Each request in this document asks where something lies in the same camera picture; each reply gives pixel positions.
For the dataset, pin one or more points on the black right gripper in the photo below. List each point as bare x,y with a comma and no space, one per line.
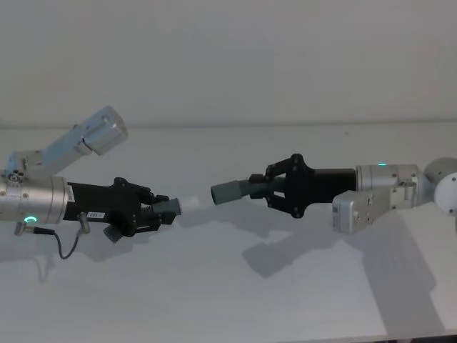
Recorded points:
314,186

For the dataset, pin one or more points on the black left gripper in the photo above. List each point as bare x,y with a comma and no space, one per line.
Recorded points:
107,203

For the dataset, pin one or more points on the grey and white plug piece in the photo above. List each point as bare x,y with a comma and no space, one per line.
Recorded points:
185,204

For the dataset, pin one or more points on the dark grey cylinder piece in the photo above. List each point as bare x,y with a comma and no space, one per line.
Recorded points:
228,192

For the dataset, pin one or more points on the white table cloth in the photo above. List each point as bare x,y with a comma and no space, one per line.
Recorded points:
214,293

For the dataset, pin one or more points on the white curtain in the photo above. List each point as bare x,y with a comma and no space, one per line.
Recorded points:
228,57

